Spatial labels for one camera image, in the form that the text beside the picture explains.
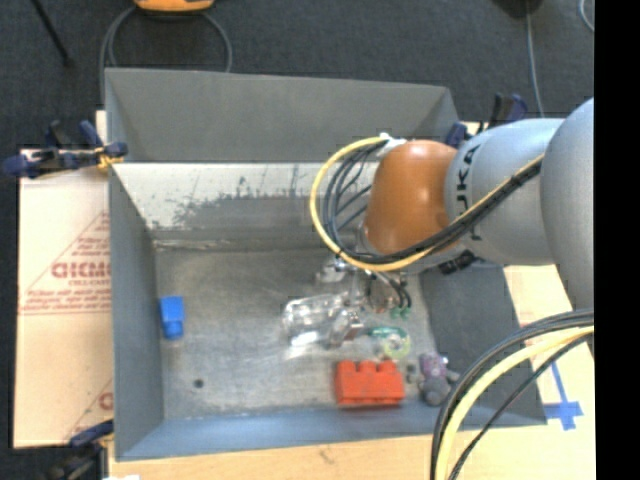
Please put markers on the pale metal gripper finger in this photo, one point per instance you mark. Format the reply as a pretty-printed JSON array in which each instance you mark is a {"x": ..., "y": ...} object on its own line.
[
  {"x": 350, "y": 304},
  {"x": 345, "y": 329}
]

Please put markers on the clear plastic bottle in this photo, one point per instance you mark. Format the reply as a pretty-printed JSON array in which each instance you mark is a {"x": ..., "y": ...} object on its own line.
[{"x": 307, "y": 315}]

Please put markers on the red toy brick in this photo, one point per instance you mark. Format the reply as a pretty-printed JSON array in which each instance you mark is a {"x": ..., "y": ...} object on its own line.
[{"x": 369, "y": 384}]

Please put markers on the grey and purple toy animal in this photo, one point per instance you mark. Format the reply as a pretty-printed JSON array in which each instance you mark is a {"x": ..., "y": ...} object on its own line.
[{"x": 434, "y": 379}]

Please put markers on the grey metal bin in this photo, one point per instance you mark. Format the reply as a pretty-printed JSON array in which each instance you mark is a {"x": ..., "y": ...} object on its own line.
[{"x": 240, "y": 318}]

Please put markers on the blue toy brick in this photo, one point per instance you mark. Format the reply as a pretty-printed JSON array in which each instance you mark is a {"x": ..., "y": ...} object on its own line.
[{"x": 172, "y": 314}]

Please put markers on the brown cardboard board, red print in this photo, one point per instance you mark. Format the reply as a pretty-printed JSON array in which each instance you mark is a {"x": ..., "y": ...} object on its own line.
[{"x": 65, "y": 248}]

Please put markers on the black cylinder on white bracket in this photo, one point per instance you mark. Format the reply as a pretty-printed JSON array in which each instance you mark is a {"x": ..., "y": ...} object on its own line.
[{"x": 456, "y": 263}]

